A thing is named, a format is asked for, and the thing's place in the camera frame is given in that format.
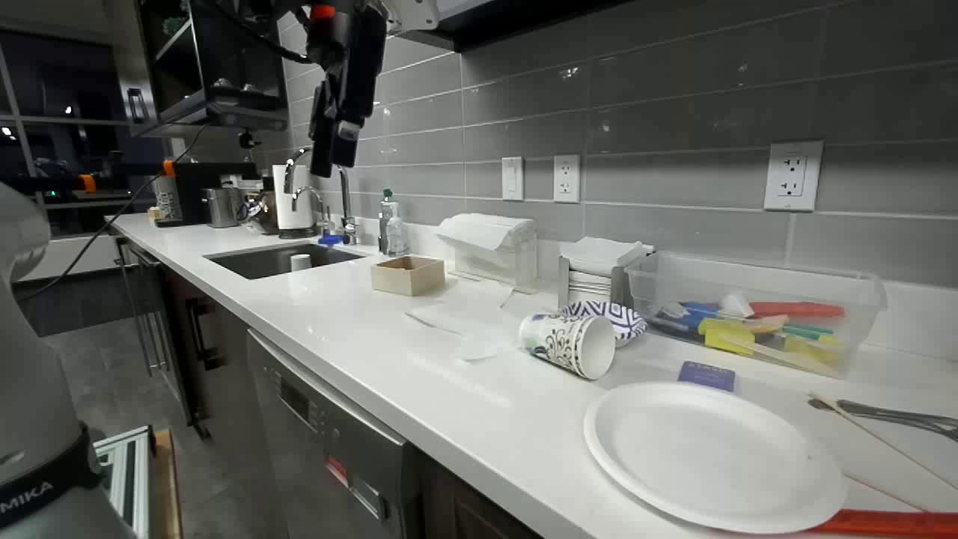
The red flat item in tote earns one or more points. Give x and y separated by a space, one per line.
796 309

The white wall outlet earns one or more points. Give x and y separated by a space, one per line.
567 177
795 176

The white paper plate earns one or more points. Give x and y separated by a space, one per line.
709 456

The yellow sponge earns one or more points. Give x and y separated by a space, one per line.
729 336

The clear soap bottle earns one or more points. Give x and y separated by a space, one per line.
391 227

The metal napkin holder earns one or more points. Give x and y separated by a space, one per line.
593 272

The steel cooking pot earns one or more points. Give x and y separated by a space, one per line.
224 206

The chrome faucet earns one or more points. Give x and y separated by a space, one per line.
301 191

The stainless dishwasher front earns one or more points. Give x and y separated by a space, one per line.
319 450

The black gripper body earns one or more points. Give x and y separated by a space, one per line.
349 71

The dark wall shelf cabinet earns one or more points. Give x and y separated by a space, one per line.
212 62

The blue sponge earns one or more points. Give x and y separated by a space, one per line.
690 318

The wooden skewer stick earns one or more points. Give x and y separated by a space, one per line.
879 439

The clear plastic sheet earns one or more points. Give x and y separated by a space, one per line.
458 331

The small wooden box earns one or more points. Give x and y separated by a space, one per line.
409 276

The green sponge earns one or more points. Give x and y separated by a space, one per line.
808 333

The clear plastic tote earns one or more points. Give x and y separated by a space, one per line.
759 290

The clear paper towel dispenser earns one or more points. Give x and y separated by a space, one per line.
488 243

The white cup on side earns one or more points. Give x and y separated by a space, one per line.
570 342

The steel kitchen sink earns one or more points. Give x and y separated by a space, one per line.
278 260

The metal utensil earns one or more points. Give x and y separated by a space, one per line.
898 417

